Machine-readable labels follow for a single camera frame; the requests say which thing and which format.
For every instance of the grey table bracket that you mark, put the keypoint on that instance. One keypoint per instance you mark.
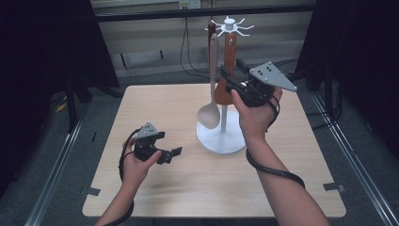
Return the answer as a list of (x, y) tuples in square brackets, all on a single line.
[(334, 187), (91, 190)]

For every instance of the white utensil rack stand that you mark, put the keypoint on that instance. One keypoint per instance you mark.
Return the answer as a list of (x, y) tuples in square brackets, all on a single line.
[(219, 142)]

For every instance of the beige spoon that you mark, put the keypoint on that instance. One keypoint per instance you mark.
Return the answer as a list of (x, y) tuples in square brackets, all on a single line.
[(208, 116)]

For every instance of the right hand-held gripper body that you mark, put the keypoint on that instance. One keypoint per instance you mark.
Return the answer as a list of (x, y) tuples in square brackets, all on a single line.
[(269, 77)]

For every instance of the person's right hand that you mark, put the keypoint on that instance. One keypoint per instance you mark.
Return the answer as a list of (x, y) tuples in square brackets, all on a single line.
[(255, 122)]

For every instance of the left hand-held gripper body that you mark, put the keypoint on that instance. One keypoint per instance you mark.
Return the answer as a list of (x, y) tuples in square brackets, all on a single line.
[(146, 147)]

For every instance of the person's left hand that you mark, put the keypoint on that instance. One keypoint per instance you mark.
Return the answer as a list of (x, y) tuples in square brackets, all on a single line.
[(135, 169)]

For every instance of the black metal crossbar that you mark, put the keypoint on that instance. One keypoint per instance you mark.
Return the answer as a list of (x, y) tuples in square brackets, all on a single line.
[(156, 14)]

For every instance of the white wall power outlet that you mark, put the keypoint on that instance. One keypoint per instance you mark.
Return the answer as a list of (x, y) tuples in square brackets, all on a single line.
[(189, 3)]

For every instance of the black stand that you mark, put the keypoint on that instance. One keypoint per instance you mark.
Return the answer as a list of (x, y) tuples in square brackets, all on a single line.
[(72, 103)]

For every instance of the metal floor rail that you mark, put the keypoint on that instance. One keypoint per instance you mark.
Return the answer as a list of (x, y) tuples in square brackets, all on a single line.
[(53, 179), (360, 175)]

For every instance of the yellow floor tape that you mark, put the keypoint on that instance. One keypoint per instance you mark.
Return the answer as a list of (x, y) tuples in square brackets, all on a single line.
[(61, 106)]

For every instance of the black curtain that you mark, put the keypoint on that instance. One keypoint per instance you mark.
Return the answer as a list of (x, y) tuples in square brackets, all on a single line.
[(37, 62), (360, 47)]

